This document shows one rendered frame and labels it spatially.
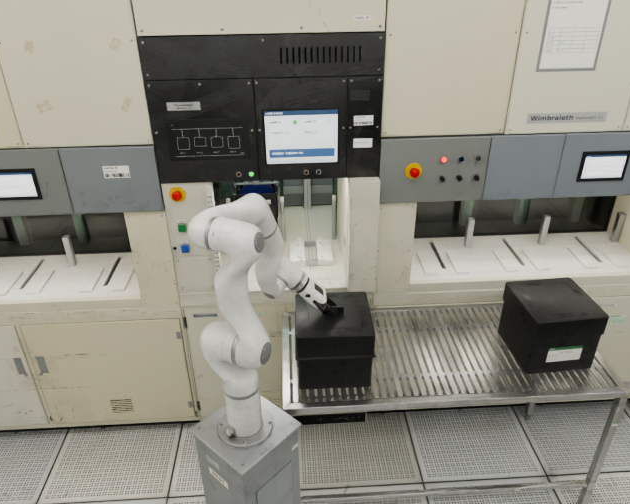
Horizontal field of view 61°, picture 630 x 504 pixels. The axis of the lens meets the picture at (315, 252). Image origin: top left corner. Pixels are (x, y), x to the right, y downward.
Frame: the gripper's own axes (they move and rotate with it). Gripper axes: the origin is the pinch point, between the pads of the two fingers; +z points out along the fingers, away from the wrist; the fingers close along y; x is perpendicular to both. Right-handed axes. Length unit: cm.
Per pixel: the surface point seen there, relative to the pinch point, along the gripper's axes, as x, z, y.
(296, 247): 19, 1, 72
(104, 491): 149, -2, 3
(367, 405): 11.4, 28.2, -22.8
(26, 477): 177, -30, 13
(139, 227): 43, -67, 38
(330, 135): -40, -37, 39
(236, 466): 44, -4, -47
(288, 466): 44, 19, -35
